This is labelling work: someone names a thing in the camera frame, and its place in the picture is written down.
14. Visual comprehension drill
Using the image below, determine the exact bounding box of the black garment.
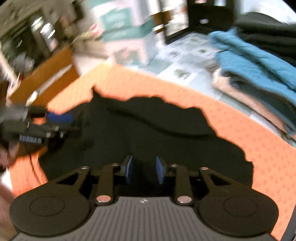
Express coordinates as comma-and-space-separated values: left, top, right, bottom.
39, 92, 253, 192
235, 12, 295, 66

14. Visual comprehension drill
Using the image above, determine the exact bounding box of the person's left hand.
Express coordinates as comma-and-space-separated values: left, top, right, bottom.
0, 142, 20, 173

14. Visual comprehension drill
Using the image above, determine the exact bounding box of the wooden chair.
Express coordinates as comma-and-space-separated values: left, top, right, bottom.
10, 46, 80, 106

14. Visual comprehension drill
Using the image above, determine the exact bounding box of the orange patterned table mat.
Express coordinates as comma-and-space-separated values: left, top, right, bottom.
11, 63, 295, 240

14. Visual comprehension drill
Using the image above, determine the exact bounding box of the lower pink green cardboard box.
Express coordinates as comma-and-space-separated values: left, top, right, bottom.
105, 33, 158, 66

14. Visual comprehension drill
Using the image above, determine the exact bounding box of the folded beige garment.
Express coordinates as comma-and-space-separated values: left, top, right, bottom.
212, 69, 295, 140

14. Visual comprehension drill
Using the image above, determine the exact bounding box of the light patterned tablecloth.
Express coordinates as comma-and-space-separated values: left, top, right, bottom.
130, 33, 295, 146

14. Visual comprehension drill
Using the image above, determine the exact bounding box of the folded teal knit sweater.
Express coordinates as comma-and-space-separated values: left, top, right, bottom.
208, 27, 296, 133

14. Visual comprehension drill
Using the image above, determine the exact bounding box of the black cabinet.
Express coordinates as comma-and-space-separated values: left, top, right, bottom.
158, 1, 241, 44

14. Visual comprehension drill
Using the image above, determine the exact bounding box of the folded black garment on stack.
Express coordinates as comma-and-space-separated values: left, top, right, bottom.
235, 12, 295, 66

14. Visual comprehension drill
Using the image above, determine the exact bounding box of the black cable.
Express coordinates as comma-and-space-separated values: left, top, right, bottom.
28, 153, 43, 179

